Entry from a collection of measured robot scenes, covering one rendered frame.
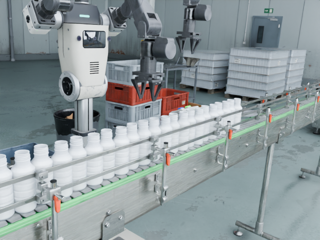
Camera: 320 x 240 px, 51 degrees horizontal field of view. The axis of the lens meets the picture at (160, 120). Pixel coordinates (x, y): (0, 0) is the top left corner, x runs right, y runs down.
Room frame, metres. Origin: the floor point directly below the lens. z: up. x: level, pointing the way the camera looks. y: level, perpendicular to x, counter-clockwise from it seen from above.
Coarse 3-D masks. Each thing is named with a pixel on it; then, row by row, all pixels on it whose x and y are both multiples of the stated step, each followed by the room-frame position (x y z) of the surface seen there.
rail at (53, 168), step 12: (312, 84) 2.86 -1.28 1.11; (300, 96) 2.66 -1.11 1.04; (312, 96) 2.66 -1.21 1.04; (252, 108) 1.81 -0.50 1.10; (264, 108) 2.12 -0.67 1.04; (204, 120) 1.44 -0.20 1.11; (168, 132) 1.24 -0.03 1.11; (132, 144) 1.09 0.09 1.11; (180, 144) 1.30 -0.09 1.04; (96, 156) 0.97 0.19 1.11; (144, 156) 1.14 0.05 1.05; (48, 168) 0.84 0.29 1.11; (60, 168) 0.87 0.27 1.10; (120, 168) 1.05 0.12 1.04; (12, 180) 0.76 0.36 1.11; (84, 180) 0.93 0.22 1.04; (12, 204) 0.76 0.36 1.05; (24, 204) 0.78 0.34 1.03
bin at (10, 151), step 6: (24, 144) 1.45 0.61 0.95; (30, 144) 1.47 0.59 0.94; (36, 144) 1.47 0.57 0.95; (0, 150) 1.36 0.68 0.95; (6, 150) 1.38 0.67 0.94; (12, 150) 1.40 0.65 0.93; (30, 150) 1.47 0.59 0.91; (6, 156) 1.38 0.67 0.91; (12, 156) 1.40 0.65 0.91; (30, 156) 1.47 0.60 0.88
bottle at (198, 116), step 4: (196, 108) 1.47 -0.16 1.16; (200, 108) 1.47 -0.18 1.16; (196, 112) 1.44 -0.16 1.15; (200, 112) 1.44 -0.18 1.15; (196, 116) 1.44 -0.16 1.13; (200, 116) 1.44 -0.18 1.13; (196, 120) 1.43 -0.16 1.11; (200, 120) 1.43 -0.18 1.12; (204, 124) 1.45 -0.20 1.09; (196, 128) 1.43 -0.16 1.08; (200, 128) 1.43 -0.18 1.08; (196, 132) 1.43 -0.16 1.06; (200, 132) 1.43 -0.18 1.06; (196, 136) 1.43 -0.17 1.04; (200, 140) 1.43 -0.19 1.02; (196, 144) 1.43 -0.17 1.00; (200, 144) 1.44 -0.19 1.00
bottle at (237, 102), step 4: (236, 100) 1.72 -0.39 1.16; (240, 100) 1.72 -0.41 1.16; (236, 104) 1.71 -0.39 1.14; (236, 108) 1.70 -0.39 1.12; (240, 108) 1.71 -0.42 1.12; (240, 112) 1.71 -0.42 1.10; (236, 116) 1.70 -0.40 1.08; (240, 116) 1.71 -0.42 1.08; (236, 120) 1.70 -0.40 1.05; (236, 128) 1.70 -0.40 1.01
